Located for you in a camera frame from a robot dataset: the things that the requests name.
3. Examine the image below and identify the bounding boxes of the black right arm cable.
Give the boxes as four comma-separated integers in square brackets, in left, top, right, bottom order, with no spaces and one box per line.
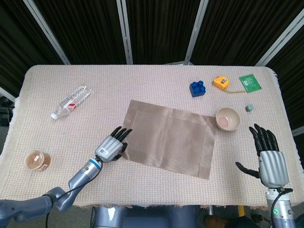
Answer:
[270,187,294,228]

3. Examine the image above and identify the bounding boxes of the beige bowl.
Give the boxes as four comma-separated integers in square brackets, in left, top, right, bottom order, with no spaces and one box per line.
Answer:
[215,107,241,132]

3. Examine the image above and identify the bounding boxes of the green flat packet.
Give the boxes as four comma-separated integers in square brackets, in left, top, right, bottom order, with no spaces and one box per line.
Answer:
[239,74,263,93]

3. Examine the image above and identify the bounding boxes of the clear jar with brown contents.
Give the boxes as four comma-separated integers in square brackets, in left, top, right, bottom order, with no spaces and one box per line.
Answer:
[25,150,51,171]

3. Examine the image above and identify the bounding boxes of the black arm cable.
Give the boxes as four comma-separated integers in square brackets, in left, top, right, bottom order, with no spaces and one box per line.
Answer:
[270,187,294,228]
[45,155,100,228]

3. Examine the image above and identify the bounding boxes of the yellow tape measure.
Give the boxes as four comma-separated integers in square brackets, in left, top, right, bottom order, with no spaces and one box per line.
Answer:
[212,76,247,94]

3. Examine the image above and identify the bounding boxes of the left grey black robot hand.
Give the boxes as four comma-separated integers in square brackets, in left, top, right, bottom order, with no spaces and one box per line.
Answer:
[95,126,133,164]

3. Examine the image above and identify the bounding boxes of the clear plastic water bottle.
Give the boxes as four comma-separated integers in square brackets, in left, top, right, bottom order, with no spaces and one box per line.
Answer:
[50,85,92,120]

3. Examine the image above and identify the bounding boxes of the blue toy building block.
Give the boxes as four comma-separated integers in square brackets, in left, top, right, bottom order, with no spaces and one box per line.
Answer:
[189,80,207,98]

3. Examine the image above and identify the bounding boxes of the brown woven placemat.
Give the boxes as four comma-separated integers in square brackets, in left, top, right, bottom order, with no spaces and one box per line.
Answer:
[123,99,217,181]

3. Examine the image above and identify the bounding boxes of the dark pleated screen panel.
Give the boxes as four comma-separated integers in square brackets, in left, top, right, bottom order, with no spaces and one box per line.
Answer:
[0,0,65,95]
[33,0,126,65]
[125,0,202,65]
[267,45,304,130]
[191,0,304,66]

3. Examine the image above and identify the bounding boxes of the pink white woven tablecloth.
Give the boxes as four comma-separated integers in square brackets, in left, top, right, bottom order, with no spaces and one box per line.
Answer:
[0,64,304,212]

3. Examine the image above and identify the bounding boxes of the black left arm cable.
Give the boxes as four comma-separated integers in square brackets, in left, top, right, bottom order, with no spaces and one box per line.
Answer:
[45,155,100,228]

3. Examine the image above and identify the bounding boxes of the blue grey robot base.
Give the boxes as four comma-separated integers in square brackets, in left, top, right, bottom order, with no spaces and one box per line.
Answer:
[95,205,198,228]

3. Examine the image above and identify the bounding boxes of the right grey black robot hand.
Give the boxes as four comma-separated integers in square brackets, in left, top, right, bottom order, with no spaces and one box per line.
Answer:
[235,123,289,190]

